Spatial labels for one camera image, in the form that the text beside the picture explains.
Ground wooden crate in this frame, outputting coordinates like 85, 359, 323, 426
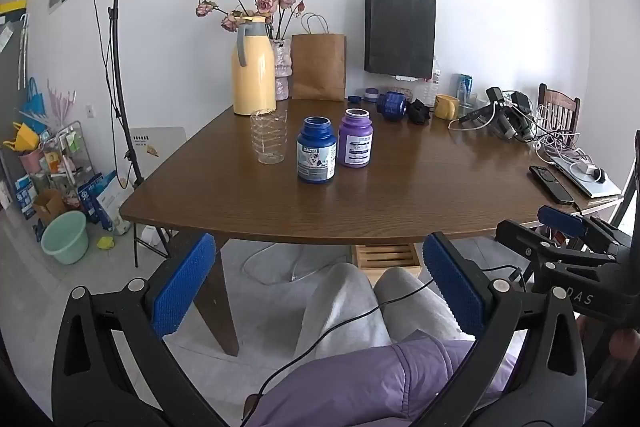
352, 243, 424, 281

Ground yellow thermos jug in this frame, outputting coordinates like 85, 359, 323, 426
231, 16, 277, 116

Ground brown paper bag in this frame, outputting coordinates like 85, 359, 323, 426
291, 13, 347, 102

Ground metal wire rack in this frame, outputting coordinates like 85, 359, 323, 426
42, 121, 97, 188

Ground blue tote bag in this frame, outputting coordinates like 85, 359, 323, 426
22, 77, 47, 121

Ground grey trousers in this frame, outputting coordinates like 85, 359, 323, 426
294, 262, 464, 361

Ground yellow bag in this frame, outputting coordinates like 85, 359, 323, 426
2, 122, 37, 154

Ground wooden chair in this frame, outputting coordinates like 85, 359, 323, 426
537, 83, 582, 148

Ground silver laptop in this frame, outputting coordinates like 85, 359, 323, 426
549, 154, 624, 199

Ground black device pile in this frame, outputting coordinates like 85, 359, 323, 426
459, 86, 540, 141

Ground green plastic basin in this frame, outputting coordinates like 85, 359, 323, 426
40, 210, 90, 266

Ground purple plastic bottle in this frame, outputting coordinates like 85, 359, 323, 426
337, 108, 374, 168

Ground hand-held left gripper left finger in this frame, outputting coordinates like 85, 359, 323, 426
51, 233, 241, 427

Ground clear water bottle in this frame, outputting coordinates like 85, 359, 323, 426
425, 56, 442, 106

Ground brown wooden table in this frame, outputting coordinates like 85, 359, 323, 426
119, 99, 626, 357

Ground pale pink vase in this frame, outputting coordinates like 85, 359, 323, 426
270, 38, 294, 100

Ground cardboard box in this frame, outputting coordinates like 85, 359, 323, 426
32, 189, 69, 226

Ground blue white paper boxes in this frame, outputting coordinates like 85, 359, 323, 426
75, 170, 122, 231

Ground person's right hand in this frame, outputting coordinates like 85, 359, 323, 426
611, 328, 640, 361

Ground black smartphone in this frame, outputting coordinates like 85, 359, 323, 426
528, 165, 577, 206

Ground dark blue jar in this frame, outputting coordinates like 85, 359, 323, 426
376, 91, 409, 121

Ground white cable tangle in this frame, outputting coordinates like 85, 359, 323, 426
529, 103, 603, 168

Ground black light stand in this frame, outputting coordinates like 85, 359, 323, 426
106, 0, 147, 188

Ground clear plastic cup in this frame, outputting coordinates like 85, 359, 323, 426
250, 109, 289, 166

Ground yellow mug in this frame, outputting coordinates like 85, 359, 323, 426
433, 94, 460, 120

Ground purple jacket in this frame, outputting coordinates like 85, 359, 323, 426
247, 336, 507, 427

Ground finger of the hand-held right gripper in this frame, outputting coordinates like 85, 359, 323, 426
537, 205, 632, 254
495, 219, 617, 269

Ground black cloth bundle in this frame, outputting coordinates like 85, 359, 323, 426
406, 99, 432, 125

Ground blue plastic bottle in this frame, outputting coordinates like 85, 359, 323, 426
296, 116, 337, 185

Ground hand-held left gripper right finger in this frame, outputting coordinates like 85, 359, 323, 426
422, 232, 588, 427

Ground black paper bag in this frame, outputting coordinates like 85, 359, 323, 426
363, 0, 437, 79

